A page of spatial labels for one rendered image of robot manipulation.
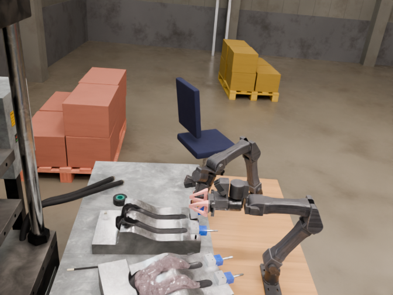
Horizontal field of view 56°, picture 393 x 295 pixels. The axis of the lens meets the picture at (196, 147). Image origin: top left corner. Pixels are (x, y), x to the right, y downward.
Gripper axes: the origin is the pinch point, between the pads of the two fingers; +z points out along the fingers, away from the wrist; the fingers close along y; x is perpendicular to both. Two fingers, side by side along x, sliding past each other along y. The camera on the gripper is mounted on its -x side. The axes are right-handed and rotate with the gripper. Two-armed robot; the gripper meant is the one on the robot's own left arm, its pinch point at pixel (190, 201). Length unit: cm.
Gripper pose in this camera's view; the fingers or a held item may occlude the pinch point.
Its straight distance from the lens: 147.0
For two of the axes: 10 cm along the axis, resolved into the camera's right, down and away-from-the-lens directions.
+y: -0.1, 4.4, -9.0
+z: -10.0, -0.5, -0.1
